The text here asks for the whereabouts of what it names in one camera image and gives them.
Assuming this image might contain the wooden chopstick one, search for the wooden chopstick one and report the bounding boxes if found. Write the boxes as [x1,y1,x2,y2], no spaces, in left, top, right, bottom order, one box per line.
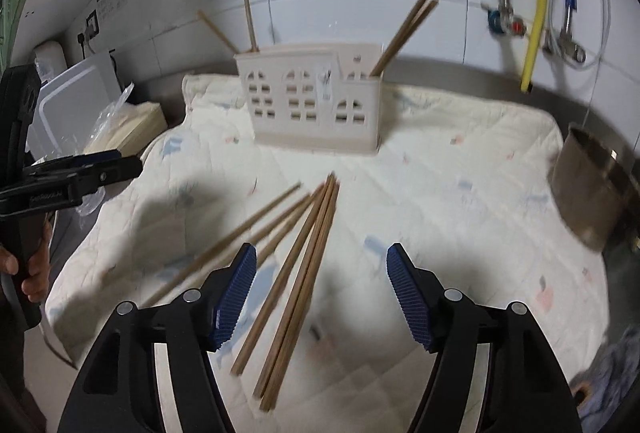
[243,0,259,52]

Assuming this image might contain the wooden chopstick five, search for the wooden chopstick five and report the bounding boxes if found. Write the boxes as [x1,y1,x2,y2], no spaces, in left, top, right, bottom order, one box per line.
[230,173,335,377]

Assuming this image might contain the grey blue rag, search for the grey blue rag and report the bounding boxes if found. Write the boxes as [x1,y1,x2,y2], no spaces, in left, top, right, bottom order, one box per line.
[572,326,640,432]

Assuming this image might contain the stainless steel pot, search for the stainless steel pot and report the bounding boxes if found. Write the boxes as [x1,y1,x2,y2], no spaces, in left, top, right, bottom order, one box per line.
[549,123,639,252]

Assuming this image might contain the bagged beige tissue box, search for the bagged beige tissue box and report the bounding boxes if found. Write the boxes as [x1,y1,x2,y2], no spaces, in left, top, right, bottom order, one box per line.
[84,83,168,156]

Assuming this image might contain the wooden chopstick four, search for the wooden chopstick four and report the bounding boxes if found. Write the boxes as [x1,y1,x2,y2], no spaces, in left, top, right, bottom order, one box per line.
[247,194,311,247]

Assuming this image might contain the beige plastic utensil holder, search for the beige plastic utensil holder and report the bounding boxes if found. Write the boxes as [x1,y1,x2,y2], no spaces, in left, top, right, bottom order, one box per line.
[234,42,382,154]

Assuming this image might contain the wooden chopstick nine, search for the wooden chopstick nine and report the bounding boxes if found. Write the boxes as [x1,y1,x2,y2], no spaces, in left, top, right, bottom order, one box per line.
[368,0,431,76]

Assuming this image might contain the wooden chopstick two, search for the wooden chopstick two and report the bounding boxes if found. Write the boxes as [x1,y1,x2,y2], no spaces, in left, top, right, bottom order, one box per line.
[198,10,240,55]

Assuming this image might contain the silver angle valve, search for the silver angle valve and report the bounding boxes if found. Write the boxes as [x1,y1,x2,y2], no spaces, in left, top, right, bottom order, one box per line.
[555,31,586,64]

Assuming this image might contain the red handled water valve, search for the red handled water valve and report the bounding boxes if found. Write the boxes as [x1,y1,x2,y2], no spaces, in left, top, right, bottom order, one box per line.
[482,4,527,37]

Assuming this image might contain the wooden chopstick six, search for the wooden chopstick six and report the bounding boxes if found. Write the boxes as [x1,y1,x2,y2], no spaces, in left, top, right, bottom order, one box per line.
[253,173,335,399]

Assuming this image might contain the wooden chopstick eight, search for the wooden chopstick eight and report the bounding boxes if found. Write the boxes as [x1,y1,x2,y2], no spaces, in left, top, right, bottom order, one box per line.
[372,0,441,78]

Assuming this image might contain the wooden chopstick seven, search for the wooden chopstick seven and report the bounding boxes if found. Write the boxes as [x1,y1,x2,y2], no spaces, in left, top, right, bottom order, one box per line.
[258,179,338,411]

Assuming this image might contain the cream quilted patterned mat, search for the cream quilted patterned mat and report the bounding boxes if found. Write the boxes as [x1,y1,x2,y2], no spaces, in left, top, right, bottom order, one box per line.
[46,75,610,432]

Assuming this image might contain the wooden chopstick three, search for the wooden chopstick three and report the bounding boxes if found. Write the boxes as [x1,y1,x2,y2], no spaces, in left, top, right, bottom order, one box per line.
[142,182,302,307]

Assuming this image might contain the person left hand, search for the person left hand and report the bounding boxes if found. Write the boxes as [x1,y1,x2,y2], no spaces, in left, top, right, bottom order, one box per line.
[0,216,54,304]

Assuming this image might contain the black wall socket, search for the black wall socket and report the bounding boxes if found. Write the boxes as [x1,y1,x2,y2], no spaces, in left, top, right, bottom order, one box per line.
[85,10,100,41]

